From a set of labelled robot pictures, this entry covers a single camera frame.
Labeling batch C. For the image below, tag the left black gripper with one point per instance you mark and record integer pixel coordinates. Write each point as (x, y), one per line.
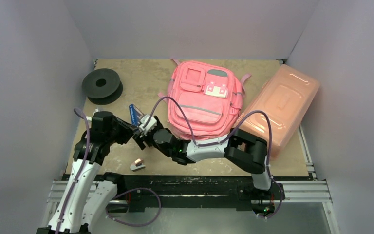
(127, 129)

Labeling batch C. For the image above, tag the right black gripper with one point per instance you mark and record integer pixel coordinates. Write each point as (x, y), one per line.
(144, 137)

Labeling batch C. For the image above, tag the blue book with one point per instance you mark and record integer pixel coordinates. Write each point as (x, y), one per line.
(135, 114)

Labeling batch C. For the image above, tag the small white stapler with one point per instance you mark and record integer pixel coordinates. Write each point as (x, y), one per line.
(137, 165)

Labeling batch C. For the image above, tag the pink student backpack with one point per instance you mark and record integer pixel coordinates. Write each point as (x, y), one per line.
(204, 100)

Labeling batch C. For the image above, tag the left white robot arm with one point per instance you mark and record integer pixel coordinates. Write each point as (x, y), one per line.
(76, 210)

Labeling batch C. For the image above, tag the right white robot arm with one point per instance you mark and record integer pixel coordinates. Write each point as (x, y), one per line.
(245, 150)

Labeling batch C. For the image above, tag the black filament spool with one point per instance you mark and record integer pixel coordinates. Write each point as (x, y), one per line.
(102, 86)

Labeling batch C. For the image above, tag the pink translucent plastic box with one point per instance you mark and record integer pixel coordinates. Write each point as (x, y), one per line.
(285, 98)

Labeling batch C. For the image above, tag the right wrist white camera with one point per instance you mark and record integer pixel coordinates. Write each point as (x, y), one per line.
(147, 124)

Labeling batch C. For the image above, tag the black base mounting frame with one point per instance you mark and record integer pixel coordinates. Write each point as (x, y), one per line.
(218, 192)

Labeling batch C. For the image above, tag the aluminium rail frame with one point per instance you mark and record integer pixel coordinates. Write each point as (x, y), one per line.
(309, 210)

